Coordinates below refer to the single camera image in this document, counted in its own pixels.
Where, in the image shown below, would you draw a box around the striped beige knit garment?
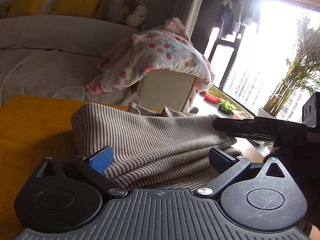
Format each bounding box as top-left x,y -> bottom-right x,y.
71,103 -> 241,191

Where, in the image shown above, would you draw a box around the hanging dark clothes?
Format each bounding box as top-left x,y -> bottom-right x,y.
216,0 -> 263,39

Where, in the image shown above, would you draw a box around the green bamboo plant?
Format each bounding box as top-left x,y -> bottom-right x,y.
263,16 -> 319,117

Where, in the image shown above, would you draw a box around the red bowl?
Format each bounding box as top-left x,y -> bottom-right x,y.
204,90 -> 222,103

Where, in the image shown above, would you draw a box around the beige chair back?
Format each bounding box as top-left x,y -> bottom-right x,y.
137,69 -> 196,112

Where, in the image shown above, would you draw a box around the grey covered sofa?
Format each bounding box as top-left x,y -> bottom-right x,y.
1,15 -> 139,105

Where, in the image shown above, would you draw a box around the floral pink quilt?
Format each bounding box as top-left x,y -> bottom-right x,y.
86,17 -> 215,112

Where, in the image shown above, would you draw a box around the white plush bear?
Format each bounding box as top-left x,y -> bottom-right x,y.
125,5 -> 148,28

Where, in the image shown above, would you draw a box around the grey neck pillow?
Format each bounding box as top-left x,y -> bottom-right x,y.
105,0 -> 139,23

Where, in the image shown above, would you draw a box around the yellow cushion right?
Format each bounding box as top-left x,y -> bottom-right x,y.
52,0 -> 100,18

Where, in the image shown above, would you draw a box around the yellow cushion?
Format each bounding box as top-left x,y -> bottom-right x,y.
52,0 -> 100,18
6,0 -> 44,18

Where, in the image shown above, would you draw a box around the yellow cushion middle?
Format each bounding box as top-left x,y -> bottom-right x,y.
6,0 -> 44,18

